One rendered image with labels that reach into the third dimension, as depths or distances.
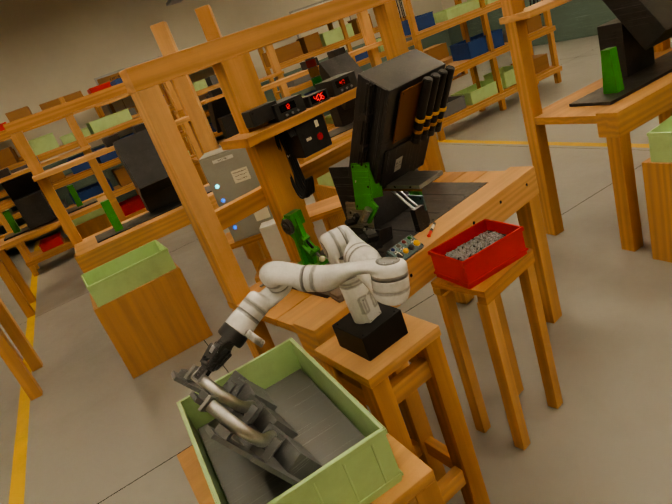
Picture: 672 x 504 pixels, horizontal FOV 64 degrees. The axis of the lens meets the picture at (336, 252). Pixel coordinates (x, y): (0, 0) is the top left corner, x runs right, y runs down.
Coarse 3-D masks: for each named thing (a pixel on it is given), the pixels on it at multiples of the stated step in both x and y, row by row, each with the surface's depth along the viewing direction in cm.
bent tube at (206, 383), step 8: (192, 368) 135; (184, 376) 134; (200, 384) 135; (208, 384) 134; (216, 384) 135; (208, 392) 135; (216, 392) 134; (224, 392) 134; (224, 400) 134; (232, 400) 135; (240, 400) 138; (232, 408) 136; (240, 408) 137; (248, 408) 142
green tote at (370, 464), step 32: (288, 352) 180; (256, 384) 177; (320, 384) 167; (192, 416) 170; (352, 416) 148; (352, 448) 124; (384, 448) 128; (320, 480) 122; (352, 480) 126; (384, 480) 130
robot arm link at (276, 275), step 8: (264, 264) 141; (272, 264) 139; (280, 264) 139; (288, 264) 139; (296, 264) 139; (264, 272) 139; (272, 272) 138; (280, 272) 138; (288, 272) 138; (296, 272) 137; (264, 280) 139; (272, 280) 138; (280, 280) 137; (288, 280) 137; (296, 280) 137; (272, 288) 140; (280, 288) 141; (296, 288) 138
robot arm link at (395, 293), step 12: (360, 252) 145; (372, 252) 145; (360, 276) 142; (408, 276) 130; (372, 288) 131; (384, 288) 127; (396, 288) 127; (408, 288) 129; (384, 300) 128; (396, 300) 128
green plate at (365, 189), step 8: (352, 168) 238; (360, 168) 234; (368, 168) 230; (352, 176) 240; (360, 176) 235; (368, 176) 231; (360, 184) 237; (368, 184) 233; (376, 184) 236; (360, 192) 238; (368, 192) 234; (376, 192) 236; (360, 200) 239; (368, 200) 235; (360, 208) 241
